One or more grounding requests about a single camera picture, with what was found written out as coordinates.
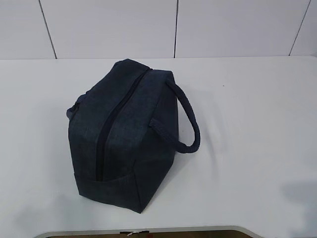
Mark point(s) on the navy blue fabric bag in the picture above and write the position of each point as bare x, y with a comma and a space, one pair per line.
125, 131

